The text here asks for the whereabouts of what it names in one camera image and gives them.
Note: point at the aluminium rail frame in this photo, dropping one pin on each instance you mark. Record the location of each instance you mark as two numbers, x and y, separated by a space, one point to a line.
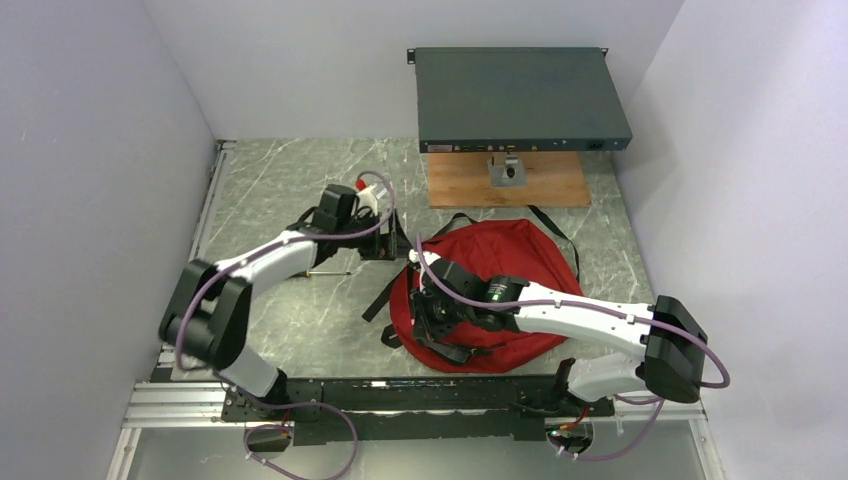
337 287

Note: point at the dark rack-mount network switch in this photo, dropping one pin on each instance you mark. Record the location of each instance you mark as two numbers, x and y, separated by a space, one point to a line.
517 99

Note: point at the yellow handled screwdriver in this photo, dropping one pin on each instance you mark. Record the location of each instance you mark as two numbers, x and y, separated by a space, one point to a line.
330 273

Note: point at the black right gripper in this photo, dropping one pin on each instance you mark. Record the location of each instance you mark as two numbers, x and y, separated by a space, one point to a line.
424 326

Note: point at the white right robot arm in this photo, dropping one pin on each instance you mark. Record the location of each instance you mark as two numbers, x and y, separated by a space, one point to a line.
658 347

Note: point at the wooden board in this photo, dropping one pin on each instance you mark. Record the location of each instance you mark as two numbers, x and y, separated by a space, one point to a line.
487 179

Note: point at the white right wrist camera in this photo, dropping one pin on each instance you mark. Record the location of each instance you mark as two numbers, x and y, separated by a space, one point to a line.
427 257

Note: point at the grey metal camera mount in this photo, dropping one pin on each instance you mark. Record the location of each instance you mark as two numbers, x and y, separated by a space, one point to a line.
506 170

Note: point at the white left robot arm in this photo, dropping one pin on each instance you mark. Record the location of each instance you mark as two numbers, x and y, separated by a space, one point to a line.
208 314

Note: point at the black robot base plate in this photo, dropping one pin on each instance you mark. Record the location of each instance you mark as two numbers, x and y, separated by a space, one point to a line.
520 408

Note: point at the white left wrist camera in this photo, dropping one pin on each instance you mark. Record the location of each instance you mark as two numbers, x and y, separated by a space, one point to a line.
371 196

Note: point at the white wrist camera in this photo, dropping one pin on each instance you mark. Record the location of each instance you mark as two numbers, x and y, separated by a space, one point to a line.
427 257
371 196

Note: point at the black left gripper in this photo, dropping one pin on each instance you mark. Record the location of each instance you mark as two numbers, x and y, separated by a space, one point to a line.
394 245

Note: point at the red fabric backpack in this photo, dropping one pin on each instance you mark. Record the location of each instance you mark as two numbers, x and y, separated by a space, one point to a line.
486 249

